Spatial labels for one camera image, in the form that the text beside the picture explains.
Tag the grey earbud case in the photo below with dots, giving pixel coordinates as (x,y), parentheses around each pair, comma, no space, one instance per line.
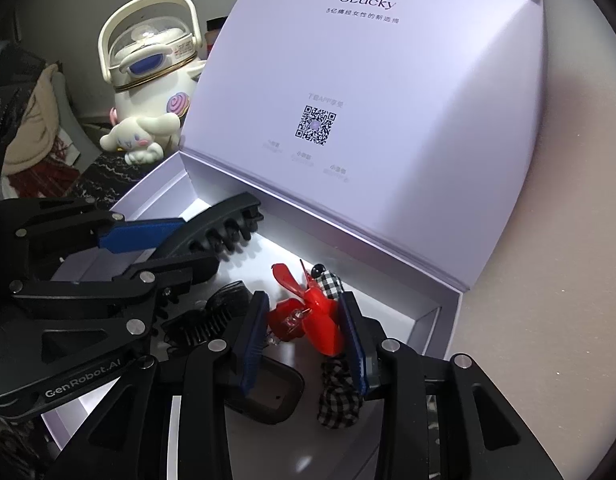
(278,395)

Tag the beige cloth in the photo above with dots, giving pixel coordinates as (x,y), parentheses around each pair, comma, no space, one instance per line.
(33,125)

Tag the white cartoon dog kettle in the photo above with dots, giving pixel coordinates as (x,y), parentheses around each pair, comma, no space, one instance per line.
(153,105)

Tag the red and checked hair bow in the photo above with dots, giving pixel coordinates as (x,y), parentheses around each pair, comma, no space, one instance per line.
(298,310)

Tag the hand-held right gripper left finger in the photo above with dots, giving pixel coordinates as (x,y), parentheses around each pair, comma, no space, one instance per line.
(253,342)

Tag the lavender gift box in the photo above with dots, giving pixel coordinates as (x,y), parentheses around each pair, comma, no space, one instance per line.
(388,110)

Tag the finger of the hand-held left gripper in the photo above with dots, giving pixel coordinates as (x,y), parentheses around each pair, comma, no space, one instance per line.
(138,235)
(113,292)

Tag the white foam sheet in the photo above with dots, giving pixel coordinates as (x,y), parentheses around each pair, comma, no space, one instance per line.
(563,210)

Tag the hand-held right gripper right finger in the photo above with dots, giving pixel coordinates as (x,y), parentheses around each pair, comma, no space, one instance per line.
(353,350)

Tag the large black hair claw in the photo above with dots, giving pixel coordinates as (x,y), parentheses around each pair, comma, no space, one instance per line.
(213,220)

